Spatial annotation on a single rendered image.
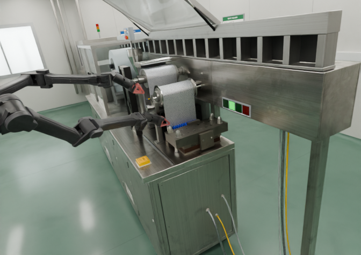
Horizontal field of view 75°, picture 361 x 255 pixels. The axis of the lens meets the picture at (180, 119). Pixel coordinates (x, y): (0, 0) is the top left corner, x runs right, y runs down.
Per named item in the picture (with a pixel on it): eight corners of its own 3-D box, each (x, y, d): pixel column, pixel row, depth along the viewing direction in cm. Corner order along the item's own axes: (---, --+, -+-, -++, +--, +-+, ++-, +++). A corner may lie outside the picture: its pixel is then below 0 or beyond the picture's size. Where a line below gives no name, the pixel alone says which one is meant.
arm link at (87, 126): (79, 152, 111) (67, 137, 114) (101, 132, 113) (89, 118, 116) (-1, 129, 69) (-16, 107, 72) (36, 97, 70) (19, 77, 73)
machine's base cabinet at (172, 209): (101, 148, 377) (87, 97, 346) (139, 137, 403) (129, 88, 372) (167, 284, 165) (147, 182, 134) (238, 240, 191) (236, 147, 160)
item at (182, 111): (167, 131, 161) (163, 105, 155) (196, 122, 171) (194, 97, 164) (167, 131, 161) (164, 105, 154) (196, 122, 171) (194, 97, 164)
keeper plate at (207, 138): (200, 149, 153) (198, 133, 149) (212, 144, 157) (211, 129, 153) (202, 150, 151) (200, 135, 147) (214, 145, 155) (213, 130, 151)
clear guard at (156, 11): (103, -2, 204) (103, -2, 204) (151, 30, 231) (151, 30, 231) (145, -36, 116) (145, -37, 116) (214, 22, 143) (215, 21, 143)
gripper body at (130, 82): (131, 92, 141) (121, 86, 137) (127, 89, 149) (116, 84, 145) (136, 82, 141) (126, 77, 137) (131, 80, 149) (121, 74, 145)
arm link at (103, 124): (93, 131, 107) (80, 116, 110) (88, 140, 109) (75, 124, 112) (149, 121, 145) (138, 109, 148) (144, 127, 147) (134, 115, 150)
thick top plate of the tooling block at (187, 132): (165, 140, 158) (164, 131, 156) (214, 123, 174) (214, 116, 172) (176, 148, 144) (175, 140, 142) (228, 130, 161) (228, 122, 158)
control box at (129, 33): (123, 41, 192) (121, 28, 189) (130, 39, 196) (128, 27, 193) (128, 40, 187) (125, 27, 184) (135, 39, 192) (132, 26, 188)
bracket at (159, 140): (153, 142, 173) (146, 103, 161) (161, 139, 175) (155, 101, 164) (156, 145, 168) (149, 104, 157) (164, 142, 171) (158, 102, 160)
